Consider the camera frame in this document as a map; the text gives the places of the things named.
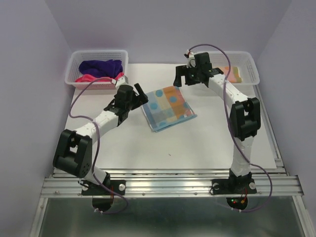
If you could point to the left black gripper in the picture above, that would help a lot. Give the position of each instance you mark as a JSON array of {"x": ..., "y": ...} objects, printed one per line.
[{"x": 139, "y": 99}]

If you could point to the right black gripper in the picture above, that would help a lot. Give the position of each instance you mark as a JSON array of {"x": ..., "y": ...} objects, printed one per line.
[{"x": 182, "y": 70}]

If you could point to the light blue dotted towel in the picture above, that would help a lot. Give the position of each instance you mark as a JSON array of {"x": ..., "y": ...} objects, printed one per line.
[{"x": 165, "y": 108}]

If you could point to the purple towel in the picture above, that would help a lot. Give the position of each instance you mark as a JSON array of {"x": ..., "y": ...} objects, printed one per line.
[{"x": 98, "y": 68}]

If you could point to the orange dotted towel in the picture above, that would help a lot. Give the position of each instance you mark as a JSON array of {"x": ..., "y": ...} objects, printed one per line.
[{"x": 234, "y": 75}]

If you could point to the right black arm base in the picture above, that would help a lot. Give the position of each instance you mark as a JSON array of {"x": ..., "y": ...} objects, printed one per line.
[{"x": 236, "y": 193}]

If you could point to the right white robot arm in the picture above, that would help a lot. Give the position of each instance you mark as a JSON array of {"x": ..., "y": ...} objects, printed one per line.
[{"x": 242, "y": 112}]

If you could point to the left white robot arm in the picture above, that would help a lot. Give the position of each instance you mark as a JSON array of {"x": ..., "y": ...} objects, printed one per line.
[{"x": 78, "y": 149}]

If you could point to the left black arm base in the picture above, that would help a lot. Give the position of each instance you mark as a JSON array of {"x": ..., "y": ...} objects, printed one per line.
[{"x": 109, "y": 200}]

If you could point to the pink towel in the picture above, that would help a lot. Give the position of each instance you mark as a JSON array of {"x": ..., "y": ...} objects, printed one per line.
[{"x": 90, "y": 78}]

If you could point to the right white plastic basket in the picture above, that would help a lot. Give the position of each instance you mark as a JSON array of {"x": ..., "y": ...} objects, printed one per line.
[{"x": 241, "y": 59}]

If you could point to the white plastic basket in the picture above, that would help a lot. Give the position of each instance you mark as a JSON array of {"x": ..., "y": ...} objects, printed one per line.
[
  {"x": 241, "y": 59},
  {"x": 73, "y": 73}
]

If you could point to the left white plastic basket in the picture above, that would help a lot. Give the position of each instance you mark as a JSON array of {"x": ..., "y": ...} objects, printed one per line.
[{"x": 73, "y": 73}]

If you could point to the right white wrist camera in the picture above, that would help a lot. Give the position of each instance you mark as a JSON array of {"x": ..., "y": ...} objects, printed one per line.
[{"x": 190, "y": 56}]

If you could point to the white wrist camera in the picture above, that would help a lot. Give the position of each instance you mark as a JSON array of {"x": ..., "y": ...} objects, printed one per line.
[
  {"x": 123, "y": 80},
  {"x": 190, "y": 56}
]

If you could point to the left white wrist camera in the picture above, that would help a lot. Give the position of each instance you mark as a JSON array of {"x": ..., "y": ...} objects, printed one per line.
[{"x": 123, "y": 80}]

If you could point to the aluminium mounting rail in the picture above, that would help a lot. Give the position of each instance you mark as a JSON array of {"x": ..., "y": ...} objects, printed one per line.
[{"x": 173, "y": 183}]

